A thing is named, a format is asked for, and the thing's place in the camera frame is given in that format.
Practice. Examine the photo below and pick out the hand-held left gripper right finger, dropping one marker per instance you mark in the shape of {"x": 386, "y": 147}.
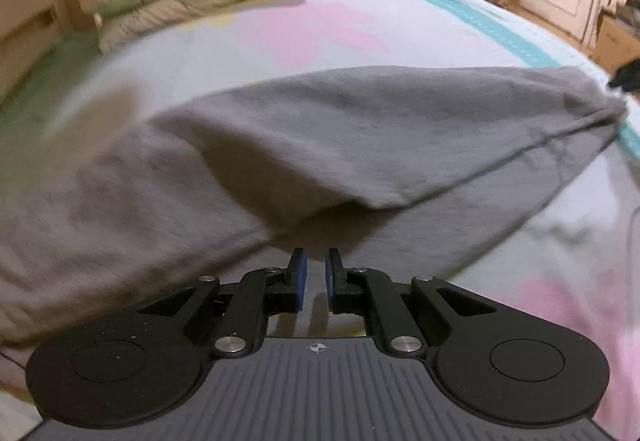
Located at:
{"x": 330, "y": 280}

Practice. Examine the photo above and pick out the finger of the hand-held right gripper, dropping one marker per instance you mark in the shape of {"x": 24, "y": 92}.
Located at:
{"x": 627, "y": 77}

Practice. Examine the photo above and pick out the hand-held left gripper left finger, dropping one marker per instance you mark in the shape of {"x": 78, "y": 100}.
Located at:
{"x": 299, "y": 280}

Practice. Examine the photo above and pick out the cardboard box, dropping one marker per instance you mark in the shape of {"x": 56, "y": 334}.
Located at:
{"x": 617, "y": 41}

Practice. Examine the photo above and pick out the grey pants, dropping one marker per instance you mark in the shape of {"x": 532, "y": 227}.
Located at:
{"x": 300, "y": 146}

